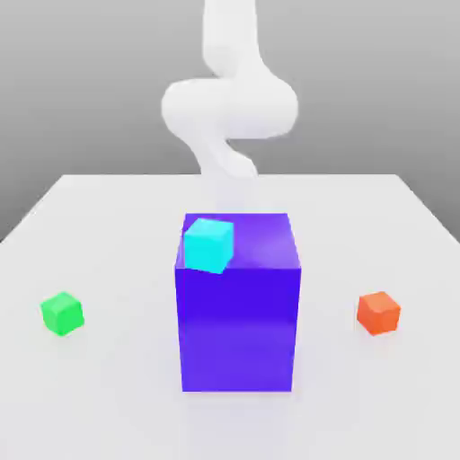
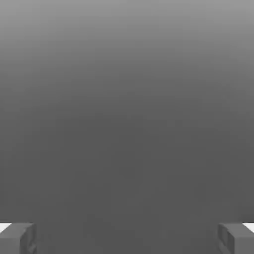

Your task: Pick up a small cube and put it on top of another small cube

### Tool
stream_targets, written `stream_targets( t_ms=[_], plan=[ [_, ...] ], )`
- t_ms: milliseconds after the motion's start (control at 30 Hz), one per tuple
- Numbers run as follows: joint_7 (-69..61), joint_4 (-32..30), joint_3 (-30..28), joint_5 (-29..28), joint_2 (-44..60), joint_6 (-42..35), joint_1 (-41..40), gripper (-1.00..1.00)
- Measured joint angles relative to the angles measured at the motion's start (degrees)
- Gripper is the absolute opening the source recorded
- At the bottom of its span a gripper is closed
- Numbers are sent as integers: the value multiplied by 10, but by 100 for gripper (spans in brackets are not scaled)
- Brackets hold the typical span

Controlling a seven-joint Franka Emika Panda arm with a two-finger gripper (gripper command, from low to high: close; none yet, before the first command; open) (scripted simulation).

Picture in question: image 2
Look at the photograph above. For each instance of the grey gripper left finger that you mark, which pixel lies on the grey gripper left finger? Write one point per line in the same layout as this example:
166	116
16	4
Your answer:
13	240

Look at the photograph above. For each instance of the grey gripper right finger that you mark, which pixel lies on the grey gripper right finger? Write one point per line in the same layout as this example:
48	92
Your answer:
238	240

